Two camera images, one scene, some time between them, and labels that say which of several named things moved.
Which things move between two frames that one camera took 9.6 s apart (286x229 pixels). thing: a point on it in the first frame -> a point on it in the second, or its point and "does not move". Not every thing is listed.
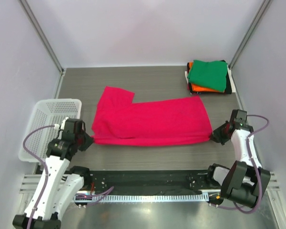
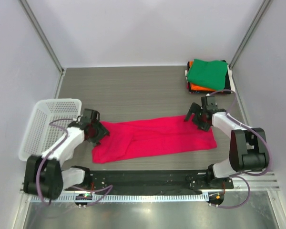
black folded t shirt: [228, 89] does not move
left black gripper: [88, 141] -> [102, 130]
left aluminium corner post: [42, 35] does not move
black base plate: [148, 180] does not move
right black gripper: [216, 136] -> [194, 109]
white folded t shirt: [233, 89] does not move
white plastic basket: [48, 112] does not move
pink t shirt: [119, 121] -> [134, 138]
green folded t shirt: [212, 74] does not move
